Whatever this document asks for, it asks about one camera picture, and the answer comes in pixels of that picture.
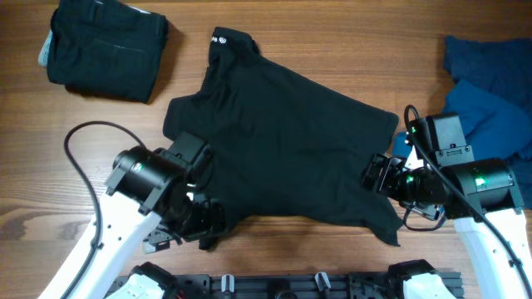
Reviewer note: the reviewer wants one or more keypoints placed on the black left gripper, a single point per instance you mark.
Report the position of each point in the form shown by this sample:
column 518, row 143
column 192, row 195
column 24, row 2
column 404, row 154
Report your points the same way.
column 212, row 218

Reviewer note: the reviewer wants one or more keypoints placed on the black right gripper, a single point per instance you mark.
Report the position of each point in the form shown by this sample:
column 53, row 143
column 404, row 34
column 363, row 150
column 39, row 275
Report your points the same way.
column 386, row 184

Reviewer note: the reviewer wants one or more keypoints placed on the black t-shirt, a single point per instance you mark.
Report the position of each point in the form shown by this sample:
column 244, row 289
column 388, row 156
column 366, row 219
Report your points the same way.
column 284, row 145

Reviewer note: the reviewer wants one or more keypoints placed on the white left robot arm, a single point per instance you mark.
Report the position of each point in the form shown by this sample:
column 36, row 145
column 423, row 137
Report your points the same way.
column 146, row 190

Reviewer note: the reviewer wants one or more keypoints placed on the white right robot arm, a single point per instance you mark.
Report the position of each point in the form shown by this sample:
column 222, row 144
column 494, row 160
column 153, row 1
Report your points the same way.
column 480, row 197

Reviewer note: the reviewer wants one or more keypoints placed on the blue polo shirt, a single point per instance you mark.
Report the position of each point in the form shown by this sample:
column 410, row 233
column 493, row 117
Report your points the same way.
column 492, row 126

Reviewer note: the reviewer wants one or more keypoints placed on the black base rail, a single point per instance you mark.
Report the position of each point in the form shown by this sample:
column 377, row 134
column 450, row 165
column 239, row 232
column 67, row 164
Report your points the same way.
column 356, row 285

